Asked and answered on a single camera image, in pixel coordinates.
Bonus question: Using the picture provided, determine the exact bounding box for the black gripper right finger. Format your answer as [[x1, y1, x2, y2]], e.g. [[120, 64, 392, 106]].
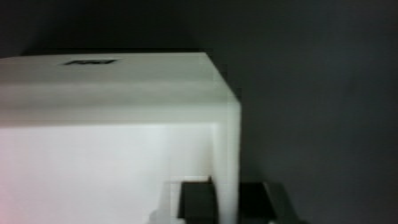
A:
[[237, 182, 301, 224]]

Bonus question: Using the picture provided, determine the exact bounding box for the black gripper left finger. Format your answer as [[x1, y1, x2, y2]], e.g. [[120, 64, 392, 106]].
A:
[[177, 179, 218, 224]]

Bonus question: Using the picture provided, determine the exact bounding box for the white drawer cabinet frame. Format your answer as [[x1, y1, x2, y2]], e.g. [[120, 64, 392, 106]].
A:
[[0, 53, 241, 224]]

